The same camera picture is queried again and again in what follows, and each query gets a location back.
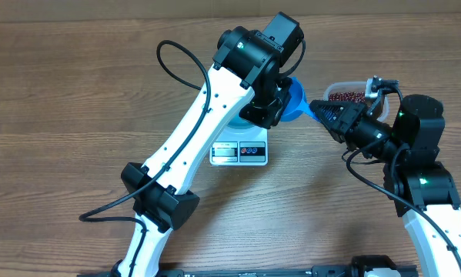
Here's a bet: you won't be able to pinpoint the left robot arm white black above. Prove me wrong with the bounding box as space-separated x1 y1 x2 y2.
112 12 304 276

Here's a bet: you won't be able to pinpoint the red adzuki beans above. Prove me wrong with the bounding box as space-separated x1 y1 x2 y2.
328 92 366 103

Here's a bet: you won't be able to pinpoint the blue plastic scoop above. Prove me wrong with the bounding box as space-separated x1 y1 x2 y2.
280 77 319 122

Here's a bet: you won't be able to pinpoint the clear plastic container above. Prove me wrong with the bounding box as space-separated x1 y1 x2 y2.
323 81 372 105

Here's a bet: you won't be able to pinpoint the white digital kitchen scale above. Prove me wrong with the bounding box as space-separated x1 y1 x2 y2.
209 115 269 166

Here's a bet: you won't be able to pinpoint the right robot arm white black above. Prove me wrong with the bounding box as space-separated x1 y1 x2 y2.
309 95 461 276

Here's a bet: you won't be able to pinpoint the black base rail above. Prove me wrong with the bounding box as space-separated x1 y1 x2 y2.
75 254 419 277

